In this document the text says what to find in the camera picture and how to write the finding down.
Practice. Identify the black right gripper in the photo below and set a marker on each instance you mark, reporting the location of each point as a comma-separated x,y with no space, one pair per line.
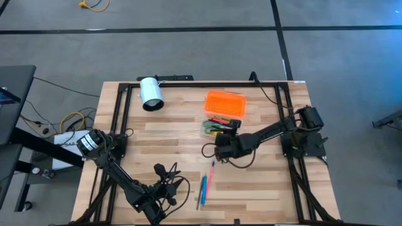
232,146

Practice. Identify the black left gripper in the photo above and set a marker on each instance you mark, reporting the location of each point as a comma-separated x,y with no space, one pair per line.
163,193

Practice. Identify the grey pen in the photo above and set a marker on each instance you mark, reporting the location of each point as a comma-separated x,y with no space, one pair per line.
200,194

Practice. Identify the blue multicolour pen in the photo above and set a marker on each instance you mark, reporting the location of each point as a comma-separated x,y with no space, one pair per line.
204,190
208,125

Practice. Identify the pink pen with blue cap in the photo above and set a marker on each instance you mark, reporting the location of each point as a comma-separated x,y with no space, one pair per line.
210,180

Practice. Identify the clear box with orange lid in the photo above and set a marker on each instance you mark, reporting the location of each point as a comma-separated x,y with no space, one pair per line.
224,105

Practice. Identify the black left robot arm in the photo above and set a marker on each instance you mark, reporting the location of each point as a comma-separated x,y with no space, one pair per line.
122,182

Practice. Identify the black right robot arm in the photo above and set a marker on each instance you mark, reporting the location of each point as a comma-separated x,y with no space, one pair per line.
276,128

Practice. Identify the white spotlight lamp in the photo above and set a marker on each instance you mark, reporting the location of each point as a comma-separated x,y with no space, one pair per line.
151,94

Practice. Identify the black metal stand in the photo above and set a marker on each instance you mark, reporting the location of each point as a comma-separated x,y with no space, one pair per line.
389,119

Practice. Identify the black desk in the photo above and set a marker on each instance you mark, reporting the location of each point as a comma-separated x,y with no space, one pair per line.
15,94

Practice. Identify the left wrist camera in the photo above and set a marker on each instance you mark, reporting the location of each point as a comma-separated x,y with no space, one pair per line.
159,169

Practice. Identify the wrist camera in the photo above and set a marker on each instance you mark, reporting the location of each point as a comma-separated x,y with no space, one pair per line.
159,169
236,124

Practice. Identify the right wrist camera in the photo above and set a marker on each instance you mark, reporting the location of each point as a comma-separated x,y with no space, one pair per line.
236,124

